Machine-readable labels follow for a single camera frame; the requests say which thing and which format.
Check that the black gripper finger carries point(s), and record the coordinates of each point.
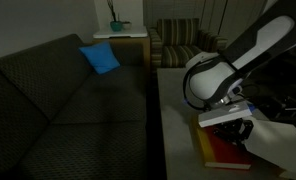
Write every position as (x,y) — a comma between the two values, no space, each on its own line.
(231,138)
(248,130)

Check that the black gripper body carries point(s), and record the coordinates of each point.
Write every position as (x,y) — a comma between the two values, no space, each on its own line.
(228,127)

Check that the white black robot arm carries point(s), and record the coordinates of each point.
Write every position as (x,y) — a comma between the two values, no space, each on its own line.
(248,56)

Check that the small black floor device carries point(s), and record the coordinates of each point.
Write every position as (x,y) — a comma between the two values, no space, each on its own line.
(289,104)

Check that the striped armchair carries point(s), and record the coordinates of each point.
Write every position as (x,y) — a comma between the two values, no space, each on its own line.
(178,46)

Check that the wooden side table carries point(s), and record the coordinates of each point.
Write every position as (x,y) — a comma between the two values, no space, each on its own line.
(131,50)

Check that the white tray board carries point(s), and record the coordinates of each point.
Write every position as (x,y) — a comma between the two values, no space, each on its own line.
(124,32)

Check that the blue throw pillow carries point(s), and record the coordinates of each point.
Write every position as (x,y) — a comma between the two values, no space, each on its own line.
(100,58)

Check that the teal plant pot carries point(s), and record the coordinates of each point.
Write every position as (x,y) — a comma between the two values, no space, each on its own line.
(116,26)

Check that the thin dark plant stems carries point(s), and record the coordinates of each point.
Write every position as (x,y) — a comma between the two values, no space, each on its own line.
(112,10)

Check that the dark brown patterned sofa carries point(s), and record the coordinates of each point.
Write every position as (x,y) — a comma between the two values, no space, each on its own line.
(54,110)

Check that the white wrist camera block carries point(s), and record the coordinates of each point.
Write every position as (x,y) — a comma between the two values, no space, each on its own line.
(224,115)

